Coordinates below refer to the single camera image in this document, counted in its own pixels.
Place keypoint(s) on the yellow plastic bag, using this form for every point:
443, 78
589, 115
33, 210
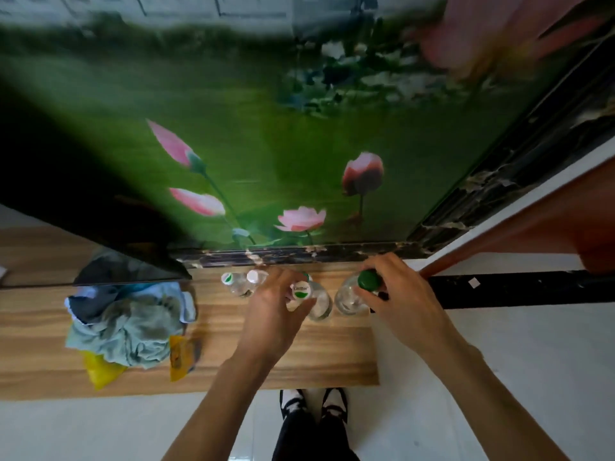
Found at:
102, 372

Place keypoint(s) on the orange snack packet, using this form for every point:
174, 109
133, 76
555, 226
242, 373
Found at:
180, 357

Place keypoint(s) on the person's left forearm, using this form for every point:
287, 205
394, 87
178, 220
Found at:
226, 408

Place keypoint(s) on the person's black-white shoe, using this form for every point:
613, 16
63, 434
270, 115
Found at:
335, 403
292, 403

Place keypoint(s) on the clear bottle with white cap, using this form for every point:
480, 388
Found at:
300, 289
231, 279
256, 277

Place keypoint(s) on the person's left hand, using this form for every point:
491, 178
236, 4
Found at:
269, 321

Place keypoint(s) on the person's right black-white shoe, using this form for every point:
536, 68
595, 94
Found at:
335, 403

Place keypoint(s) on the person's black trousers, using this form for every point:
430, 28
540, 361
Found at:
312, 436

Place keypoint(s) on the lotus flower wall mural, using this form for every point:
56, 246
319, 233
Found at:
288, 153

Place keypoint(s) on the person's right forearm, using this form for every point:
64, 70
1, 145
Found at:
485, 403

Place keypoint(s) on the brown wooden door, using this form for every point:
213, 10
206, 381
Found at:
543, 220

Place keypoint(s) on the person's left black-white shoe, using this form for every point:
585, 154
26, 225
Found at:
292, 403

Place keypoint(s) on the person's left thumb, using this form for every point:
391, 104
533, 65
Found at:
305, 309

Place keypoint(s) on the person's right thumb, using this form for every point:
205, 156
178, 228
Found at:
370, 301

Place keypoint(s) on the person's right hand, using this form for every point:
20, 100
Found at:
413, 312

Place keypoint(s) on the crumpled blue-grey cloth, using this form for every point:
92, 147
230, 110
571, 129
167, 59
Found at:
129, 326

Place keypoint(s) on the clear bottle with green cap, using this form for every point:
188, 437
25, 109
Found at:
369, 280
323, 304

